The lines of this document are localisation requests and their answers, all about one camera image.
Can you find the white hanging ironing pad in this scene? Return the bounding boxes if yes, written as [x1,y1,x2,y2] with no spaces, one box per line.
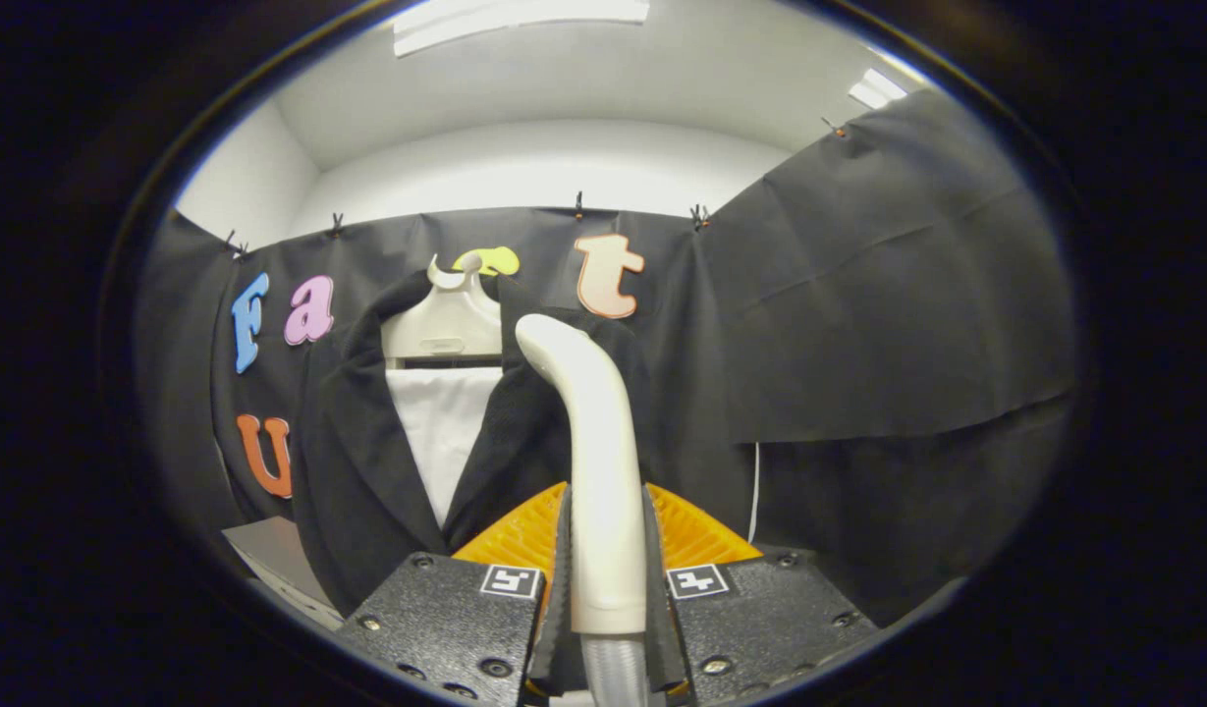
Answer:
[385,366,506,528]

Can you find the small ceiling light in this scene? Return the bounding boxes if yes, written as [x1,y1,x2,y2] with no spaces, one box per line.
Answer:
[849,67,908,111]

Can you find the grey cabinet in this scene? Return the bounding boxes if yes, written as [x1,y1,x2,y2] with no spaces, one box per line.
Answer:
[220,516,344,629]

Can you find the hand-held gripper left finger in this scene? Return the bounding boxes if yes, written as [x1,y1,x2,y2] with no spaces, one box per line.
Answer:
[333,481,573,707]

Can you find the white garment steamer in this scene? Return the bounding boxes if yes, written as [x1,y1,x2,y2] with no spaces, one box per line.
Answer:
[515,314,653,707]

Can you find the black suit jacket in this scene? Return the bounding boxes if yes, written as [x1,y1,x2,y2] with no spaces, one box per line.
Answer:
[291,270,732,618]

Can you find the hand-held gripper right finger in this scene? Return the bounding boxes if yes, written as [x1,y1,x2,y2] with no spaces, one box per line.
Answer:
[645,481,884,707]

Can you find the row of black clips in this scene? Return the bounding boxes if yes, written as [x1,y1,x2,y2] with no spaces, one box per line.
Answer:
[225,118,850,258]

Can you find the black backdrop cloth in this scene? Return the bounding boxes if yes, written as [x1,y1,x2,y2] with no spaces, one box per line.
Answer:
[132,88,1080,629]

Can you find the white plastic hanger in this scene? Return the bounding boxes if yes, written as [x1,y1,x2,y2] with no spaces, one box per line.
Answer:
[380,253,506,369]

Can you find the long ceiling light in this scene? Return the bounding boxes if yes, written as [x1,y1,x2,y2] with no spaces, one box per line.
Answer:
[392,0,653,58]

